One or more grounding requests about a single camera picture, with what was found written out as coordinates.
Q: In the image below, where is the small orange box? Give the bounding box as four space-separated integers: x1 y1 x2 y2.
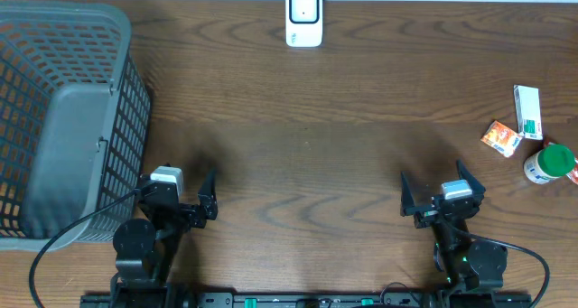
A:
480 120 523 157

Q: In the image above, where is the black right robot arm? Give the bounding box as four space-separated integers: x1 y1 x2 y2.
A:
400 161 508 292

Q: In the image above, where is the white green carton box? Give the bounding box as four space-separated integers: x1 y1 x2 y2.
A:
513 85 543 141

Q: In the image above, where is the green lid jar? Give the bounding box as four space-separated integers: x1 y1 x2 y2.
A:
523 144 575 184

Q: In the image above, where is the grey plastic shopping basket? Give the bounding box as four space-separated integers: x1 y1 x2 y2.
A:
1 1 151 252

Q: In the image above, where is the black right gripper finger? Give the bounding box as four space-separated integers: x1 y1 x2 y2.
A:
456 159 486 198
400 172 415 217

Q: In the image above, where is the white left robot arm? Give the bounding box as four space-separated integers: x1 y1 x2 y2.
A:
107 166 219 307

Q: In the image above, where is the red snack bag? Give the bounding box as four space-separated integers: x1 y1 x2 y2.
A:
544 137 578 184

